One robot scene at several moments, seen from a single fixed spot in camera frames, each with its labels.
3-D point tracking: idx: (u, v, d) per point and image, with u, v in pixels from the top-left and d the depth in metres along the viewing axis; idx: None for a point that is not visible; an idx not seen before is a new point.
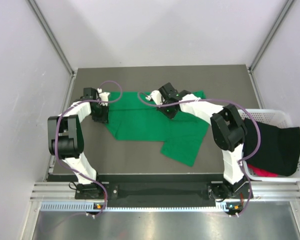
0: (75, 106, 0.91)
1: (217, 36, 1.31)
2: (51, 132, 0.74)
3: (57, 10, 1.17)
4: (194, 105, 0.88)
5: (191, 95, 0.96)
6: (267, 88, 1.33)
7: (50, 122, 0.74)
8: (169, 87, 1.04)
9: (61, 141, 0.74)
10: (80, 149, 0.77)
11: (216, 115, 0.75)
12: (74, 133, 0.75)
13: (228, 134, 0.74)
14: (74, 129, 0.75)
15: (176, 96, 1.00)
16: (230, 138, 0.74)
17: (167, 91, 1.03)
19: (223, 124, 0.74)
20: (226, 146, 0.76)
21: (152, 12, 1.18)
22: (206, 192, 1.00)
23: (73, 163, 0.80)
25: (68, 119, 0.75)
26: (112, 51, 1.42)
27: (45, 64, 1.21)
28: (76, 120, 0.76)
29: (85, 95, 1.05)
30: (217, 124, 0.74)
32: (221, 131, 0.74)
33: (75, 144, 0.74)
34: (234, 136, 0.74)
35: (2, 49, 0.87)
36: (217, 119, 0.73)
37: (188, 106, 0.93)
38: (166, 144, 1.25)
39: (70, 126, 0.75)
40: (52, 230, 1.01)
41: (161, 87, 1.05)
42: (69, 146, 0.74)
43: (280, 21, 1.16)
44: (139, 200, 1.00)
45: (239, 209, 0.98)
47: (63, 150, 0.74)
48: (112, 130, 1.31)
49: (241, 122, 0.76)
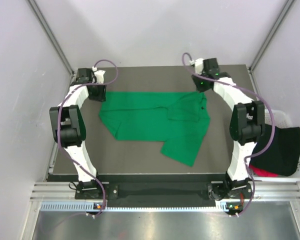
0: (72, 93, 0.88)
1: (217, 36, 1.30)
2: (55, 122, 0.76)
3: (57, 10, 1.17)
4: (227, 88, 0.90)
5: (228, 78, 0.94)
6: (267, 88, 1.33)
7: (53, 113, 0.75)
8: (213, 63, 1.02)
9: (64, 130, 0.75)
10: (82, 137, 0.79)
11: (241, 105, 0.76)
12: (77, 122, 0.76)
13: (243, 127, 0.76)
14: (77, 118, 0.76)
15: (216, 74, 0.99)
16: (244, 132, 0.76)
17: (209, 66, 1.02)
19: (243, 117, 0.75)
20: (237, 137, 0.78)
21: (152, 12, 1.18)
22: (206, 192, 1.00)
23: (74, 152, 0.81)
25: (69, 109, 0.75)
26: (112, 51, 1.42)
27: (45, 64, 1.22)
28: (77, 109, 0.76)
29: (80, 76, 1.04)
30: (237, 114, 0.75)
32: (238, 122, 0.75)
33: (78, 132, 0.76)
34: (248, 131, 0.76)
35: (2, 49, 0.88)
36: (240, 109, 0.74)
37: (220, 87, 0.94)
38: (166, 144, 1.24)
39: (72, 116, 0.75)
40: (52, 230, 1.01)
41: (206, 60, 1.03)
42: (73, 134, 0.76)
43: (280, 21, 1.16)
44: (139, 200, 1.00)
45: (239, 209, 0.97)
47: (67, 138, 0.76)
48: (112, 130, 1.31)
49: (262, 122, 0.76)
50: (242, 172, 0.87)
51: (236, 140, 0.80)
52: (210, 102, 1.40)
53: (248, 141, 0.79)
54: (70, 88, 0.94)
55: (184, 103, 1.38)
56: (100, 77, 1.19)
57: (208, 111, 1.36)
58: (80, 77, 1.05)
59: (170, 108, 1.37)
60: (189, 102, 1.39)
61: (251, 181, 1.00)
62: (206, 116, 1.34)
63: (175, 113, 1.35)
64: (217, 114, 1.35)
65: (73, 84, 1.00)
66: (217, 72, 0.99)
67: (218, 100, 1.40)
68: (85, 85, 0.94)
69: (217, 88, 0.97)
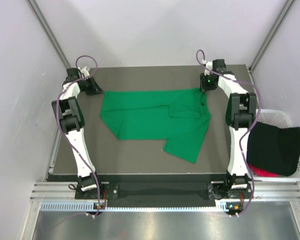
0: (68, 88, 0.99)
1: (217, 36, 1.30)
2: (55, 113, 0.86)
3: (57, 11, 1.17)
4: (229, 81, 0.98)
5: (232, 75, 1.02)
6: (268, 87, 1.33)
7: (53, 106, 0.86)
8: (221, 62, 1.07)
9: (65, 119, 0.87)
10: (82, 122, 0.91)
11: (236, 94, 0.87)
12: (76, 110, 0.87)
13: (236, 113, 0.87)
14: (76, 107, 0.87)
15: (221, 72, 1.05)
16: (236, 118, 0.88)
17: (217, 65, 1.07)
19: (236, 104, 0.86)
20: (231, 123, 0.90)
21: (152, 13, 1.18)
22: (206, 192, 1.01)
23: (74, 139, 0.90)
25: (69, 100, 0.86)
26: (112, 51, 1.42)
27: (45, 64, 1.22)
28: (75, 99, 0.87)
29: (69, 75, 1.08)
30: (231, 101, 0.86)
32: (231, 108, 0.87)
33: (78, 119, 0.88)
34: (239, 117, 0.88)
35: (2, 48, 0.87)
36: (235, 97, 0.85)
37: (223, 81, 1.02)
38: (168, 142, 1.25)
39: (71, 105, 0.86)
40: (52, 230, 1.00)
41: (214, 60, 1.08)
42: (73, 121, 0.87)
43: (280, 21, 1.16)
44: (139, 200, 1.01)
45: (239, 209, 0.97)
47: (68, 124, 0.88)
48: (113, 130, 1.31)
49: (254, 112, 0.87)
50: (240, 166, 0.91)
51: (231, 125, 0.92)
52: (210, 100, 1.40)
53: (242, 127, 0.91)
54: (63, 86, 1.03)
55: (184, 101, 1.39)
56: (84, 71, 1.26)
57: (208, 108, 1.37)
58: (69, 76, 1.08)
59: (171, 106, 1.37)
60: (189, 100, 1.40)
61: (251, 180, 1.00)
62: (206, 112, 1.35)
63: (176, 111, 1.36)
64: (218, 114, 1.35)
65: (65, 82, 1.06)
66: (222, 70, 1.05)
67: (218, 99, 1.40)
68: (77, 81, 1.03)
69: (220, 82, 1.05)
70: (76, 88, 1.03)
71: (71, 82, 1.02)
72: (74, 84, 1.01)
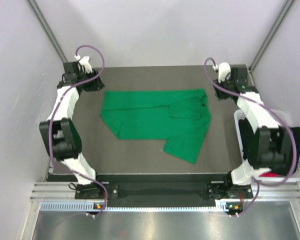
0: (61, 100, 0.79)
1: (217, 36, 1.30)
2: (46, 139, 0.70)
3: (57, 11, 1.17)
4: (252, 105, 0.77)
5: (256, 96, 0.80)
6: (267, 87, 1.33)
7: (43, 128, 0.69)
8: (242, 72, 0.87)
9: (57, 144, 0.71)
10: (78, 148, 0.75)
11: (266, 129, 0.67)
12: (71, 136, 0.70)
13: (262, 153, 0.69)
14: (70, 134, 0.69)
15: (243, 87, 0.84)
16: (263, 159, 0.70)
17: (237, 76, 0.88)
19: (265, 143, 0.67)
20: (254, 162, 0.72)
21: (152, 12, 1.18)
22: (206, 192, 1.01)
23: (72, 164, 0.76)
25: (61, 123, 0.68)
26: (112, 51, 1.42)
27: (45, 64, 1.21)
28: (70, 123, 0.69)
29: (67, 72, 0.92)
30: (260, 139, 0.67)
32: (259, 148, 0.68)
33: (74, 147, 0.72)
34: (267, 159, 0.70)
35: (1, 48, 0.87)
36: (265, 135, 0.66)
37: (245, 103, 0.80)
38: (168, 142, 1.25)
39: (64, 131, 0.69)
40: (52, 230, 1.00)
41: (235, 67, 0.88)
42: (67, 148, 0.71)
43: (280, 20, 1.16)
44: (139, 200, 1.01)
45: (239, 209, 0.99)
47: (61, 152, 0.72)
48: (114, 130, 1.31)
49: (285, 151, 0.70)
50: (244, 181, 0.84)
51: (252, 164, 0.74)
52: (211, 100, 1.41)
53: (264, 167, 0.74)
54: (58, 92, 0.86)
55: (185, 102, 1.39)
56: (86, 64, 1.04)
57: (209, 108, 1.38)
58: (66, 73, 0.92)
59: (171, 106, 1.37)
60: (190, 100, 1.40)
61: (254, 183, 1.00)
62: (206, 112, 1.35)
63: (176, 111, 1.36)
64: (218, 114, 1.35)
65: (61, 84, 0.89)
66: (243, 85, 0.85)
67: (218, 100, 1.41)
68: (74, 86, 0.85)
69: (242, 103, 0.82)
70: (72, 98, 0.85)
71: (69, 88, 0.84)
72: (68, 95, 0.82)
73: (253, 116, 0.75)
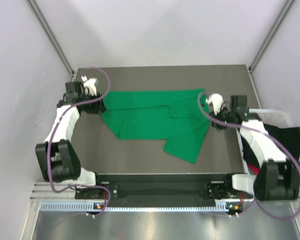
0: (61, 121, 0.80)
1: (217, 36, 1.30)
2: (43, 163, 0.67)
3: (57, 11, 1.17)
4: (256, 135, 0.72)
5: (259, 123, 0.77)
6: (267, 87, 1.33)
7: (39, 152, 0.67)
8: (243, 100, 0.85)
9: (54, 168, 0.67)
10: (77, 173, 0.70)
11: (273, 164, 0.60)
12: (69, 159, 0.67)
13: (271, 188, 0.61)
14: (68, 156, 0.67)
15: (245, 114, 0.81)
16: (272, 195, 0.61)
17: (237, 104, 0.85)
19: (273, 179, 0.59)
20: (261, 197, 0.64)
21: (152, 13, 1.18)
22: (206, 192, 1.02)
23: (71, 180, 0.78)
25: (59, 145, 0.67)
26: (112, 51, 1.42)
27: (45, 65, 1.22)
28: (67, 144, 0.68)
29: (68, 92, 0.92)
30: (267, 175, 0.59)
32: (266, 184, 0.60)
33: (72, 171, 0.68)
34: (276, 194, 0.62)
35: (2, 49, 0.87)
36: (272, 170, 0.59)
37: (248, 134, 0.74)
38: (168, 142, 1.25)
39: (62, 153, 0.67)
40: (52, 230, 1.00)
41: (234, 95, 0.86)
42: (64, 172, 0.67)
43: (280, 21, 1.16)
44: (139, 201, 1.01)
45: (239, 209, 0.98)
47: (59, 176, 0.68)
48: (114, 130, 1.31)
49: (295, 187, 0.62)
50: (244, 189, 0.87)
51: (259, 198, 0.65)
52: None
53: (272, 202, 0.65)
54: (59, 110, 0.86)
55: (185, 102, 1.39)
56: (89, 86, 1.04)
57: (209, 108, 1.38)
58: (68, 93, 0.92)
59: (171, 106, 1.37)
60: (190, 101, 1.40)
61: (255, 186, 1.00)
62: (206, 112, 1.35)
63: (176, 111, 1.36)
64: None
65: (61, 104, 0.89)
66: (245, 112, 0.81)
67: None
68: (75, 105, 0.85)
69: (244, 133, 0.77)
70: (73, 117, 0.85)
71: (69, 107, 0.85)
72: (68, 115, 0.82)
73: (257, 148, 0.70)
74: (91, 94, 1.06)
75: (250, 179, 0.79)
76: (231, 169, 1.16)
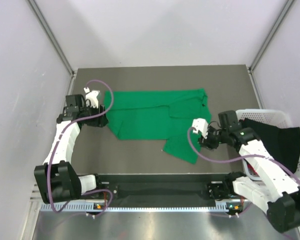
0: (61, 139, 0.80)
1: (217, 36, 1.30)
2: (42, 185, 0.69)
3: (57, 11, 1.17)
4: (261, 161, 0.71)
5: (257, 142, 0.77)
6: (267, 87, 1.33)
7: (39, 176, 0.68)
8: (233, 117, 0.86)
9: (54, 189, 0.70)
10: (77, 192, 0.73)
11: (289, 198, 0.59)
12: (68, 183, 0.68)
13: (290, 221, 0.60)
14: (68, 179, 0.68)
15: (241, 133, 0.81)
16: (290, 225, 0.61)
17: (229, 122, 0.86)
19: (290, 213, 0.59)
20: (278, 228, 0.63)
21: (152, 12, 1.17)
22: (206, 192, 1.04)
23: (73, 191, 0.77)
25: (59, 168, 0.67)
26: (112, 51, 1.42)
27: (45, 64, 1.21)
28: (68, 167, 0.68)
29: (69, 105, 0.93)
30: (285, 211, 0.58)
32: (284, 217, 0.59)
33: (72, 193, 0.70)
34: (293, 223, 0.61)
35: (1, 49, 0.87)
36: (289, 206, 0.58)
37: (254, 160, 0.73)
38: (168, 142, 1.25)
39: (62, 176, 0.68)
40: (52, 230, 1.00)
41: (223, 113, 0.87)
42: (64, 194, 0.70)
43: (280, 21, 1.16)
44: (139, 200, 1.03)
45: (239, 209, 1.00)
47: (59, 197, 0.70)
48: (114, 130, 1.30)
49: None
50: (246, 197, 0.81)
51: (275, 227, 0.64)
52: (211, 100, 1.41)
53: None
54: (59, 125, 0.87)
55: (185, 102, 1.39)
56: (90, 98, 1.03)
57: (209, 108, 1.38)
58: (68, 106, 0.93)
59: (171, 106, 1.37)
60: (190, 101, 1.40)
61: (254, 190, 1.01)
62: (206, 112, 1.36)
63: (176, 111, 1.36)
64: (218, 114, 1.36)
65: (61, 118, 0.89)
66: (241, 131, 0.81)
67: (218, 100, 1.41)
68: (75, 121, 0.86)
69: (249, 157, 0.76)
70: (74, 132, 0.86)
71: (69, 123, 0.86)
72: (69, 132, 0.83)
73: (264, 175, 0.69)
74: (93, 107, 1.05)
75: (250, 190, 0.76)
76: (232, 169, 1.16)
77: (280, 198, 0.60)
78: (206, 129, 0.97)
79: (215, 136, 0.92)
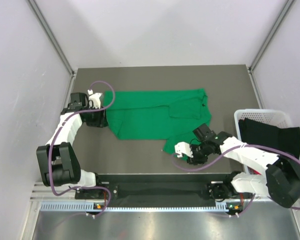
0: (63, 126, 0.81)
1: (217, 36, 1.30)
2: (43, 165, 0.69)
3: (57, 11, 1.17)
4: (240, 149, 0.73)
5: (232, 138, 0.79)
6: (267, 87, 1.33)
7: (40, 155, 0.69)
8: (205, 128, 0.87)
9: (55, 171, 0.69)
10: (77, 177, 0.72)
11: (274, 167, 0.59)
12: (68, 162, 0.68)
13: (289, 189, 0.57)
14: (69, 158, 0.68)
15: (215, 138, 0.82)
16: (292, 193, 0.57)
17: (203, 134, 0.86)
19: (282, 179, 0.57)
20: (286, 203, 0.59)
21: (152, 12, 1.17)
22: (206, 192, 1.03)
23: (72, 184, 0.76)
25: (60, 148, 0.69)
26: (112, 51, 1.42)
27: (45, 64, 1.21)
28: (69, 147, 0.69)
29: (73, 101, 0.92)
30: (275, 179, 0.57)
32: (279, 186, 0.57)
33: (71, 174, 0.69)
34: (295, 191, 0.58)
35: (1, 49, 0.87)
36: (276, 173, 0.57)
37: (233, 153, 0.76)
38: (168, 142, 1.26)
39: (62, 156, 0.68)
40: (52, 230, 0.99)
41: (195, 129, 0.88)
42: (64, 176, 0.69)
43: (280, 20, 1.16)
44: (139, 201, 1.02)
45: (239, 209, 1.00)
47: (59, 180, 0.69)
48: (114, 130, 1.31)
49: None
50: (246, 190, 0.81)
51: (285, 204, 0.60)
52: (210, 100, 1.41)
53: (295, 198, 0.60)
54: (61, 118, 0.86)
55: (185, 102, 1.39)
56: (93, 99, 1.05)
57: (209, 108, 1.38)
58: (72, 103, 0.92)
59: (171, 106, 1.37)
60: (190, 101, 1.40)
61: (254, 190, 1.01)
62: (206, 112, 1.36)
63: (176, 111, 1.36)
64: (218, 114, 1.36)
65: (64, 111, 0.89)
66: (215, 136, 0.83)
67: (218, 100, 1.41)
68: (78, 112, 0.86)
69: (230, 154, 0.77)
70: (76, 124, 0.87)
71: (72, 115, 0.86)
72: (72, 121, 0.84)
73: (249, 160, 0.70)
74: (96, 107, 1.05)
75: (249, 181, 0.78)
76: (231, 168, 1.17)
77: (267, 171, 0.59)
78: (190, 147, 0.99)
79: (199, 151, 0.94)
